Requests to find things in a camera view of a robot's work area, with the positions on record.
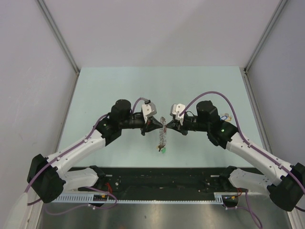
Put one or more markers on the metal disc keyring holder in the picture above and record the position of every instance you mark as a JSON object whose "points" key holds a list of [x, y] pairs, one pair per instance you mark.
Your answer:
{"points": [[162, 133]]}

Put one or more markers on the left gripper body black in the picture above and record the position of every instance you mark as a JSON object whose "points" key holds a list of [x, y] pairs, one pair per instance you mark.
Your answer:
{"points": [[137, 122]]}

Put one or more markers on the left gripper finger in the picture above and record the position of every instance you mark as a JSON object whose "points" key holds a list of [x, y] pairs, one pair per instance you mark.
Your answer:
{"points": [[154, 122], [151, 127]]}

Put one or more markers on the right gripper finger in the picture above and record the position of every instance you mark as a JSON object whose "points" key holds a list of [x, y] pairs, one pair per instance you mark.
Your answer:
{"points": [[173, 122], [174, 126]]}

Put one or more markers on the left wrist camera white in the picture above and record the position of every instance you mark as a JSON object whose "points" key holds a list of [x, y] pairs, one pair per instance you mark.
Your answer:
{"points": [[148, 109]]}

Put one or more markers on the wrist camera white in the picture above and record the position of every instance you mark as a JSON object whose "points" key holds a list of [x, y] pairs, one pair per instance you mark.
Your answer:
{"points": [[177, 112], [148, 109]]}

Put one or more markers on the blue tagged key bunch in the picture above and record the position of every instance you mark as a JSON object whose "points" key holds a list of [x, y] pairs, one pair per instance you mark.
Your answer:
{"points": [[226, 117]]}

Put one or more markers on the white slotted cable duct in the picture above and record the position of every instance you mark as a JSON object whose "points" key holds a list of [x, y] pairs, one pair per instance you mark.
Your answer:
{"points": [[92, 198]]}

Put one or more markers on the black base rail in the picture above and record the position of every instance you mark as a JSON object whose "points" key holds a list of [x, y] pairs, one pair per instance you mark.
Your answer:
{"points": [[135, 183]]}

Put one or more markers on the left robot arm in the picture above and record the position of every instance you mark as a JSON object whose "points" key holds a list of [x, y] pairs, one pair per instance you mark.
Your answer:
{"points": [[51, 175]]}

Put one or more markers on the green yellow tagged keys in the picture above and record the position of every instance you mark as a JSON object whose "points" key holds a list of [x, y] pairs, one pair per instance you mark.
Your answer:
{"points": [[161, 148]]}

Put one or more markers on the left aluminium frame post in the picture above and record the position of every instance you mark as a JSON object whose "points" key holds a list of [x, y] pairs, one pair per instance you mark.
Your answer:
{"points": [[57, 34]]}

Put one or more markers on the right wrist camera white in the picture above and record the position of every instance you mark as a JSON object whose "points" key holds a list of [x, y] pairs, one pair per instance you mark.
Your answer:
{"points": [[177, 112]]}

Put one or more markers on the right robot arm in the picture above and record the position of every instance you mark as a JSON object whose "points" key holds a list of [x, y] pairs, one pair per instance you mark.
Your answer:
{"points": [[281, 181]]}

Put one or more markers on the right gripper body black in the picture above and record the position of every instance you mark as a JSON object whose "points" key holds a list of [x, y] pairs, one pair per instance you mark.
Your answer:
{"points": [[189, 123]]}

